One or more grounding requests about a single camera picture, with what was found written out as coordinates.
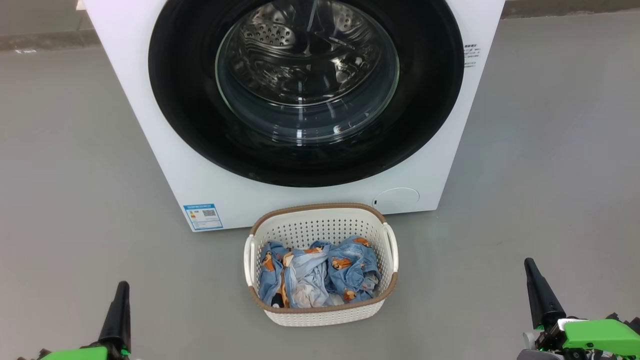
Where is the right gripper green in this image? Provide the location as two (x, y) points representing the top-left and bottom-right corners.
(517, 258), (640, 360)

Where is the white front-load washing machine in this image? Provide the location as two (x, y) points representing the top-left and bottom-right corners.
(82, 0), (506, 232)

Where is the cream perforated laundry basket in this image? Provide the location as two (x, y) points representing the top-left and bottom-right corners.
(243, 202), (399, 327)

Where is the round black glass washer door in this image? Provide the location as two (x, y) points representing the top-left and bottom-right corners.
(148, 0), (466, 188)

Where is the oval white filter hatch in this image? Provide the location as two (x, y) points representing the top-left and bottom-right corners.
(372, 187), (421, 211)

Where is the steel washer drum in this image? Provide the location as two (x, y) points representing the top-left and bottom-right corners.
(216, 0), (400, 146)

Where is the blue energy label sticker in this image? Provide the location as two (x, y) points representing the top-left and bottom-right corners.
(183, 203), (224, 231)

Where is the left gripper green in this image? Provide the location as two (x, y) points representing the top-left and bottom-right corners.
(37, 281), (132, 360)

